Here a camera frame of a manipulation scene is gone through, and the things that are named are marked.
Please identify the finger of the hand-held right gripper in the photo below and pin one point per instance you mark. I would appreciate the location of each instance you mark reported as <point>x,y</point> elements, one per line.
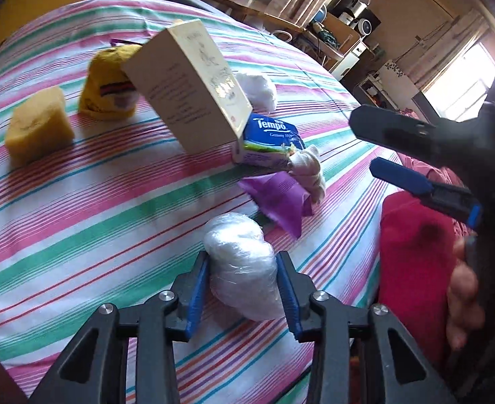
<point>398,176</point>
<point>398,132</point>

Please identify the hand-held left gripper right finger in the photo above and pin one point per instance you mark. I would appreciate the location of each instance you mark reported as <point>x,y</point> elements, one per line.
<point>288,298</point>

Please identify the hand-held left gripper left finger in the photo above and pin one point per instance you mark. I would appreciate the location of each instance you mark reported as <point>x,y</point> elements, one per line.
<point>197,298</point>

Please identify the white plastic-wrapped ball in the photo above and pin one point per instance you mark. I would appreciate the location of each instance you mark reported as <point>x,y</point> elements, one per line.
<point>258,90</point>
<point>239,256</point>

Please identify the blue tissue pack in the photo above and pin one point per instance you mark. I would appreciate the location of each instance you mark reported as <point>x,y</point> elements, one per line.
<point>268,134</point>

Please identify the person's right hand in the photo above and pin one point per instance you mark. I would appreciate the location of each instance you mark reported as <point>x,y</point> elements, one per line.
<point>464,303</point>

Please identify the pink cloth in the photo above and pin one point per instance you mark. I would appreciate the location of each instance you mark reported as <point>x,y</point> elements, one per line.
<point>415,166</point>

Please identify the bright window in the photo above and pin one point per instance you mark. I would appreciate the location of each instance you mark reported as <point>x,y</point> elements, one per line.
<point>462,84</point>

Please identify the red garment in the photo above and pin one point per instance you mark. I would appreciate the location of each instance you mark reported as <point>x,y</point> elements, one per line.
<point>415,261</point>

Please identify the white knotted cloth bundle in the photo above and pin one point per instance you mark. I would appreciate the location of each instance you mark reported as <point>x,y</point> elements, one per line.
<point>310,168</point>

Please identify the purple packet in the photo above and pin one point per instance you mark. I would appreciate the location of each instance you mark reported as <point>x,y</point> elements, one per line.
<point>281,195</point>

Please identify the black round speaker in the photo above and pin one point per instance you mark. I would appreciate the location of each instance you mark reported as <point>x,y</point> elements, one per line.
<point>369,22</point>

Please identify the striped tablecloth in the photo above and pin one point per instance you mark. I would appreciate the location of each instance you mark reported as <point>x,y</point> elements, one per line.
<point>104,219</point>

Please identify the silver appliance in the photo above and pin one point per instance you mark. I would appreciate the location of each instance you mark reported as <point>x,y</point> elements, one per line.
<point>350,6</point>

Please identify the small blue globe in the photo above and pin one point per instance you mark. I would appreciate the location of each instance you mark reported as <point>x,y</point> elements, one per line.
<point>319,14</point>

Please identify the wooden desk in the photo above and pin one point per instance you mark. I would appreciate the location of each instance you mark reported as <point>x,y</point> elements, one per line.
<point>264,8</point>

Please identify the cream cardboard box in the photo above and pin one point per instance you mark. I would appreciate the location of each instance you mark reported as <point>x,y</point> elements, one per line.
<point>188,92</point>

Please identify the yellow sponge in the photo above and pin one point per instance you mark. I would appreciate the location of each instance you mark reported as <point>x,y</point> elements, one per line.
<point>37,126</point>

